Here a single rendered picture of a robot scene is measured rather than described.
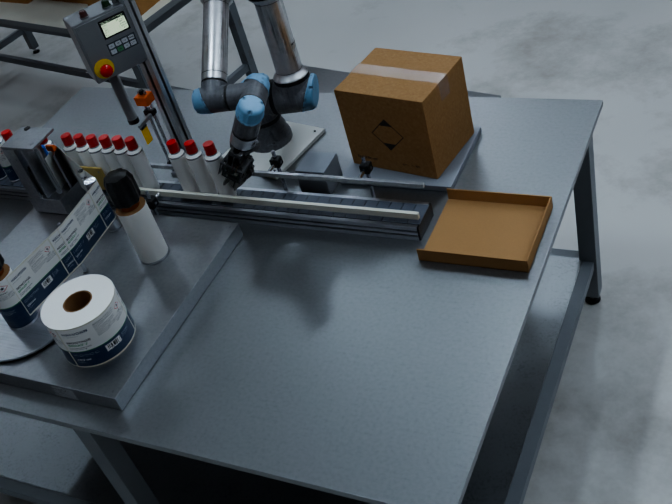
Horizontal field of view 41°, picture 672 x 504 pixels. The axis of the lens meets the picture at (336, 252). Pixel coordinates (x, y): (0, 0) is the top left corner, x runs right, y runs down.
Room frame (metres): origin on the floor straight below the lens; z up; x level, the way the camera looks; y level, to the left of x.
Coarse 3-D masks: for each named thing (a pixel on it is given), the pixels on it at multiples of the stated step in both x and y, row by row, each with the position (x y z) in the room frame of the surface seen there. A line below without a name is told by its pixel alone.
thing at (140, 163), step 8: (128, 136) 2.46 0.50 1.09; (128, 144) 2.43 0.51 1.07; (136, 144) 2.44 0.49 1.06; (128, 152) 2.44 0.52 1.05; (136, 152) 2.43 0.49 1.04; (144, 152) 2.45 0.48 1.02; (136, 160) 2.42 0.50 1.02; (144, 160) 2.43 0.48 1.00; (136, 168) 2.43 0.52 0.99; (144, 168) 2.43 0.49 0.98; (144, 176) 2.42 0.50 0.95; (152, 176) 2.43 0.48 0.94; (144, 184) 2.43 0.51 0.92; (152, 184) 2.43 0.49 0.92
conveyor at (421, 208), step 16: (240, 192) 2.28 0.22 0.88; (256, 192) 2.26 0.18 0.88; (272, 192) 2.23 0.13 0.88; (256, 208) 2.18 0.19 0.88; (272, 208) 2.15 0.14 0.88; (288, 208) 2.13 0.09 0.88; (384, 208) 1.99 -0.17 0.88; (400, 208) 1.96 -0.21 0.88; (416, 208) 1.94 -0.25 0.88; (416, 224) 1.88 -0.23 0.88
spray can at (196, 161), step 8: (184, 144) 2.31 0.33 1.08; (192, 144) 2.30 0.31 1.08; (192, 152) 2.30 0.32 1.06; (200, 152) 2.31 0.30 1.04; (192, 160) 2.29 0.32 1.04; (200, 160) 2.30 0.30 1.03; (192, 168) 2.30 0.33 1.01; (200, 168) 2.29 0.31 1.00; (208, 168) 2.31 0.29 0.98; (200, 176) 2.29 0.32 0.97; (208, 176) 2.30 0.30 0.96; (200, 184) 2.30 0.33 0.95; (208, 184) 2.29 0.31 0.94; (208, 192) 2.29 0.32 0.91; (216, 192) 2.30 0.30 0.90; (208, 200) 2.29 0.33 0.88
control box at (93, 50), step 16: (96, 16) 2.47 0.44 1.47; (128, 16) 2.49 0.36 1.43; (80, 32) 2.45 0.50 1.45; (96, 32) 2.46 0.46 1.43; (128, 32) 2.49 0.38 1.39; (80, 48) 2.46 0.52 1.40; (96, 48) 2.45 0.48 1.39; (96, 64) 2.45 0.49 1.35; (112, 64) 2.46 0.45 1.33; (128, 64) 2.48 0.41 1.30; (96, 80) 2.45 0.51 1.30
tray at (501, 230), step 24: (456, 192) 1.98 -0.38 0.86; (480, 192) 1.94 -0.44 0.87; (456, 216) 1.91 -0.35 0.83; (480, 216) 1.88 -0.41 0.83; (504, 216) 1.85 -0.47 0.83; (528, 216) 1.82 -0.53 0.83; (432, 240) 1.84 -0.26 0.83; (456, 240) 1.81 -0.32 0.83; (480, 240) 1.78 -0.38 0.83; (504, 240) 1.75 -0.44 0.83; (528, 240) 1.73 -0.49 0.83; (480, 264) 1.69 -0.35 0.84; (504, 264) 1.65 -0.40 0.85; (528, 264) 1.62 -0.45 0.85
